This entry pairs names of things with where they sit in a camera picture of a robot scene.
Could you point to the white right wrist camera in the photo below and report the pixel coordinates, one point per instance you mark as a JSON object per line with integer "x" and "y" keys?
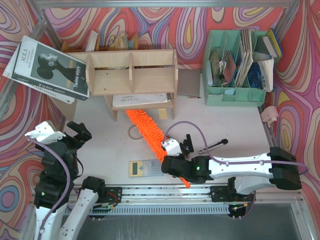
{"x": 172, "y": 147}

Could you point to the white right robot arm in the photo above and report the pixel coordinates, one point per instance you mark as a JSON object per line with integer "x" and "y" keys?
{"x": 276, "y": 168}

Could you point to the green desk organizer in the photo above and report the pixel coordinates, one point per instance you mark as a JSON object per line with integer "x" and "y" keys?
{"x": 233, "y": 74}

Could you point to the spiral notepad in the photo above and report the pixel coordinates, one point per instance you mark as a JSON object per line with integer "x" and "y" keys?
{"x": 140, "y": 99}

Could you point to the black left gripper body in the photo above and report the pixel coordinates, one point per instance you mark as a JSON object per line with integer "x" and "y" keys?
{"x": 75, "y": 136}

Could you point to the brown pencil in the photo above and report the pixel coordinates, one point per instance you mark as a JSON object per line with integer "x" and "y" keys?
{"x": 194, "y": 97}

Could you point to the blue yellow book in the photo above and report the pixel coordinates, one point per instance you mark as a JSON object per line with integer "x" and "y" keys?
{"x": 271, "y": 44}

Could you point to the black Twins story book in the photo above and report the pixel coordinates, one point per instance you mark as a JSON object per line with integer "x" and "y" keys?
{"x": 45, "y": 67}

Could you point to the clear tape roll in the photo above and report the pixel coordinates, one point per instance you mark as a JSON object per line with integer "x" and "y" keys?
{"x": 134, "y": 133}

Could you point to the wooden bookshelf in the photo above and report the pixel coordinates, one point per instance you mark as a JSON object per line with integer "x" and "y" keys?
{"x": 128, "y": 72}

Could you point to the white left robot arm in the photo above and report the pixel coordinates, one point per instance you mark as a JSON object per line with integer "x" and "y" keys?
{"x": 56, "y": 182}

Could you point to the pink pig figurine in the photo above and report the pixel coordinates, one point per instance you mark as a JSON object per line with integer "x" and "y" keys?
{"x": 269, "y": 115}

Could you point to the black marker pen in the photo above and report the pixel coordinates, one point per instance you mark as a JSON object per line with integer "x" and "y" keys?
{"x": 213, "y": 146}

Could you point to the white book under stack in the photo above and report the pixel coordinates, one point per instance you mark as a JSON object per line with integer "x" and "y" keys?
{"x": 8, "y": 74}

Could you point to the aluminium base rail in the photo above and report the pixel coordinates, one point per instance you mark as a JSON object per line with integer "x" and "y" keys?
{"x": 201, "y": 193}

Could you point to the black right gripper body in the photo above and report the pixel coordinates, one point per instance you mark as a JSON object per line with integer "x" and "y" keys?
{"x": 186, "y": 146}

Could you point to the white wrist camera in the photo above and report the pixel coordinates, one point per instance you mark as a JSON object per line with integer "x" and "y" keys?
{"x": 45, "y": 133}
{"x": 172, "y": 147}

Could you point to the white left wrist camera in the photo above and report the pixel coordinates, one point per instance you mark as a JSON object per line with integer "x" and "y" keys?
{"x": 45, "y": 133}

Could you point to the grey notebook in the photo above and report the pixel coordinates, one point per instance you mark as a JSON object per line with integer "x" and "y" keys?
{"x": 189, "y": 82}

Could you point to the orange chenille duster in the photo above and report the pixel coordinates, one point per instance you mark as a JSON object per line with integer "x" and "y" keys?
{"x": 150, "y": 131}

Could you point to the yellow blue calculator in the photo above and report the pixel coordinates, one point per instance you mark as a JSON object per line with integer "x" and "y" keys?
{"x": 145, "y": 168}

